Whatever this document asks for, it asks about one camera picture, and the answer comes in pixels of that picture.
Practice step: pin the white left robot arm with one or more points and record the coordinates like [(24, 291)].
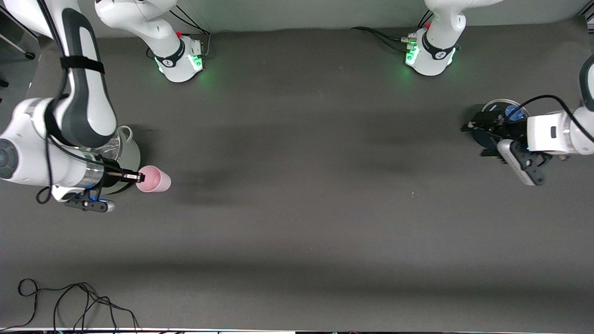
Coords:
[(436, 55)]

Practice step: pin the dark blue saucepan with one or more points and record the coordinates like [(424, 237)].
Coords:
[(478, 138)]

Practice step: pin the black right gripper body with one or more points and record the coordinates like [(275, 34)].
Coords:
[(110, 176)]

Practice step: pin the pink plastic cup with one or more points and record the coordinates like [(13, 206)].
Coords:
[(155, 180)]

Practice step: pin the glass lid with beige knob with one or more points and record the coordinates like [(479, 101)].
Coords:
[(113, 146)]

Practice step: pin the glass lid with blue knob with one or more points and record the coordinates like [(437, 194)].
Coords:
[(513, 110)]

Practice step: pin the grey-green cooking pot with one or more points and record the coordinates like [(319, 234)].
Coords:
[(132, 155)]

